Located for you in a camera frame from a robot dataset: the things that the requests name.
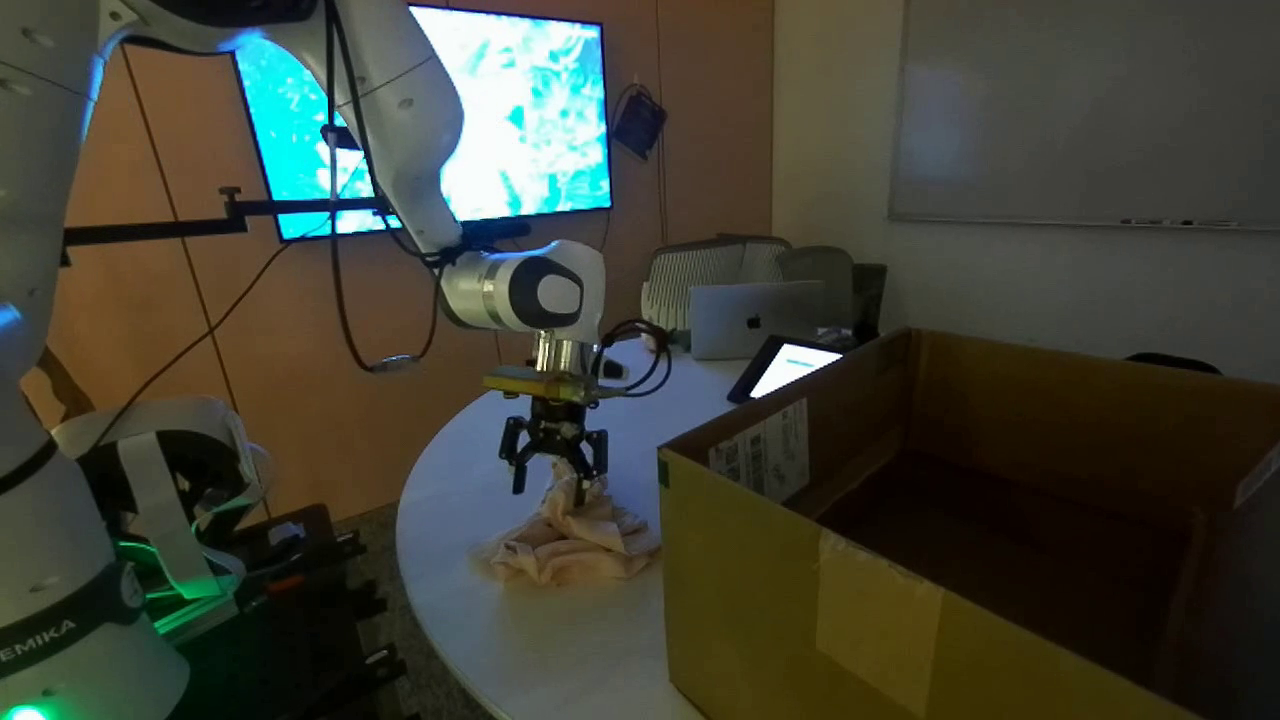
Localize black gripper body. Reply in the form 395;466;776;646
511;392;600;458

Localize peach cloth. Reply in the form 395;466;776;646
478;467;659;591

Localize brown cardboard box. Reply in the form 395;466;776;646
650;326;1280;720

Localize silver laptop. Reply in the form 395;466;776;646
682;278;835;361

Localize black tablet with lit screen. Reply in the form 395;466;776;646
727;331;849;404

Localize black chair back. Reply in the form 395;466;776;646
1118;349;1223;386

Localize yellowish wrist camera mount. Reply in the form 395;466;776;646
478;367;606;404

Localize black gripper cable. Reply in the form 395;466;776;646
586;315;678;404

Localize black hanging cable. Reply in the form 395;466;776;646
321;0;446;379

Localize large wall monitor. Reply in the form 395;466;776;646
226;0;620;249

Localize small black wall device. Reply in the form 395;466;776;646
606;83;672;166

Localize white strap bundle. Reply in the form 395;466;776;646
51;398;270;607

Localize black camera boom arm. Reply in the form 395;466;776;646
61;185;399;251

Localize wall whiteboard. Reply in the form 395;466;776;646
889;0;1280;242

